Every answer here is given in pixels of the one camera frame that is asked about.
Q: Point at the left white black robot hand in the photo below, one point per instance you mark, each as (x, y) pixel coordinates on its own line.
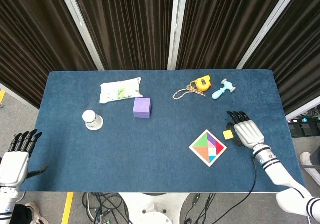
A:
(12, 167)

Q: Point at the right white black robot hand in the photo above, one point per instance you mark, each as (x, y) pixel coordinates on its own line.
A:
(248, 134)

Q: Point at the small yellow block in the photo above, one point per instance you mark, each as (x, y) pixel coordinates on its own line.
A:
(228, 135)

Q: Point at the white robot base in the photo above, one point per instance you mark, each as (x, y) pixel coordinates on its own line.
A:
(155, 209)

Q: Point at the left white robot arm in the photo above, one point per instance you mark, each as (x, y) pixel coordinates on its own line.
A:
(7, 200)

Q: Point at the red triangle puzzle piece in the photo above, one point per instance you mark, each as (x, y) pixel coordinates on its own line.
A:
(219, 147)

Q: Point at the pink triangle puzzle piece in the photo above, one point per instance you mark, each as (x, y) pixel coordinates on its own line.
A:
(212, 145)

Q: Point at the blue triangle puzzle piece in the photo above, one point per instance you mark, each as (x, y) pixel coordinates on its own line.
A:
(211, 157)

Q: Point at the green triangle puzzle piece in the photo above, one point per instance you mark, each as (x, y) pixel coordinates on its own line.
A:
(203, 142)

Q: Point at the orange triangle puzzle piece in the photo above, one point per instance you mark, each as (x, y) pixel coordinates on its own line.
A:
(201, 153)

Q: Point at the purple puzzle piece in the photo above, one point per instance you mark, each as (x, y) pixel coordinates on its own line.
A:
(211, 138)

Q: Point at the black trouser leg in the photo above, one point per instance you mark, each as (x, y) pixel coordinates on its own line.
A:
(22, 214)

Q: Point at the white sneaker with black stripe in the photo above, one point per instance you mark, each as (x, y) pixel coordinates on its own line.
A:
(36, 212)

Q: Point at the light blue toy hammer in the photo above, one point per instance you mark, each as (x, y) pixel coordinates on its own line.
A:
(221, 90)

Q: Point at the white tangram puzzle tray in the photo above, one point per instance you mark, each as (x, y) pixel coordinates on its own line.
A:
(192, 149)

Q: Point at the plain white sneaker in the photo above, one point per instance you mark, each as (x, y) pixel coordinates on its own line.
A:
(307, 160)

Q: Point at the yellow floor tape strip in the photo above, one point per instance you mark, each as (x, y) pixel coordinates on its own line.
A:
(67, 207)

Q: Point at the yellow tape measure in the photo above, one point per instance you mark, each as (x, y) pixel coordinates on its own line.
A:
(202, 83)

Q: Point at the grey trouser leg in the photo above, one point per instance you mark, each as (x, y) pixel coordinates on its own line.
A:
(316, 160)

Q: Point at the short yellow floor tape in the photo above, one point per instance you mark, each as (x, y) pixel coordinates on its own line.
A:
(2, 95)

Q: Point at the dark brown curtain panel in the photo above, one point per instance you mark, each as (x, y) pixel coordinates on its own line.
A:
(220, 27)
(32, 42)
(127, 27)
(297, 59)

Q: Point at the white paper cup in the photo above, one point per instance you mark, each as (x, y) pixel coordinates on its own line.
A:
(91, 120)

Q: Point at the blue felt table mat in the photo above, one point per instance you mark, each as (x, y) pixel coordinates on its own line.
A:
(150, 146)

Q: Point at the purple foam cube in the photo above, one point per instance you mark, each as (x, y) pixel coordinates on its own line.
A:
(142, 108)

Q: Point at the white plastic snack bag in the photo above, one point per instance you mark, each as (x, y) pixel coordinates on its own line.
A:
(120, 90)

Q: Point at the white partition base rail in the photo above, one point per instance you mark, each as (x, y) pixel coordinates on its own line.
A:
(303, 110)

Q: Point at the white partition frame post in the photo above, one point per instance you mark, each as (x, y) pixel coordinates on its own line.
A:
(176, 27)
(268, 24)
(80, 27)

